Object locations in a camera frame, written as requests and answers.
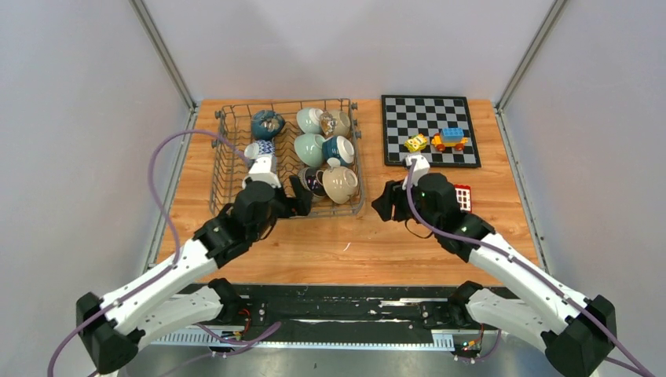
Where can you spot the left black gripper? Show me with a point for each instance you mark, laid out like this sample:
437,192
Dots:
299,204

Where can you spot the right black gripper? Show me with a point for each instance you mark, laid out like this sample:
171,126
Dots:
393,194

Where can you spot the black striped bowl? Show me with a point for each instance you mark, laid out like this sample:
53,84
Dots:
309,178

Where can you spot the cream beige bowl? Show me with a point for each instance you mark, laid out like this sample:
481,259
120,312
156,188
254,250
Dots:
340,184

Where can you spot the grey wire dish rack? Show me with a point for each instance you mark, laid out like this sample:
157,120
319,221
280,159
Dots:
234,123

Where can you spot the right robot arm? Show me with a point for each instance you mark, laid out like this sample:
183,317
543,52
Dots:
573,331

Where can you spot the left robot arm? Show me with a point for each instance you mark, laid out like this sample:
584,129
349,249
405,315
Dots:
115,327

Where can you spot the yellow toy block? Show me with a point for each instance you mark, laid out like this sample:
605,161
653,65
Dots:
416,143

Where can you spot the blue zigzag pattern bowl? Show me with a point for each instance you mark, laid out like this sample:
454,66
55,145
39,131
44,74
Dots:
259,148

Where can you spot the pale green bowl middle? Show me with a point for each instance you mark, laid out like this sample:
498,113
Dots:
309,149

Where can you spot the pale green bowl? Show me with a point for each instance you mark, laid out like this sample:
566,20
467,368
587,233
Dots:
309,149
308,120

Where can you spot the red white toy block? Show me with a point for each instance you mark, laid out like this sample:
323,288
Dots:
463,197

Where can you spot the dark blue white bowl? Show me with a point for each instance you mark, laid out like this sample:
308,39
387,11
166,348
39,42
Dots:
338,151

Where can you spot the orange blue toy car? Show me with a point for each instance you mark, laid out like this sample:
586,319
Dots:
449,138

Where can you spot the dark teal glazed bowl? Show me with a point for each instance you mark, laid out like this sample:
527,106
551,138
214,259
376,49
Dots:
266,125

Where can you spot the beige speckled bowl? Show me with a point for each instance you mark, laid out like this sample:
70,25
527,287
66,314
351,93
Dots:
335,123

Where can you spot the black white checkerboard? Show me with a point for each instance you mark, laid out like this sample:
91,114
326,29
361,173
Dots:
404,116

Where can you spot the pale green bowl rear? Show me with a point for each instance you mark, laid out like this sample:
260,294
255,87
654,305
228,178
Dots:
308,120

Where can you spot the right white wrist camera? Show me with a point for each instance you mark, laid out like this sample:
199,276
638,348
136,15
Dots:
417,166

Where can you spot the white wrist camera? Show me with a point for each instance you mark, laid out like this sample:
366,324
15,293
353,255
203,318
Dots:
417,166
263,169

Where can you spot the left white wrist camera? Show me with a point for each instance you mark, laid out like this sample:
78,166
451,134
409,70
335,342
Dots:
263,169

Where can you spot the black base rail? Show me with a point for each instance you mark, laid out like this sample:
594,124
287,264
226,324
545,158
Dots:
336,315

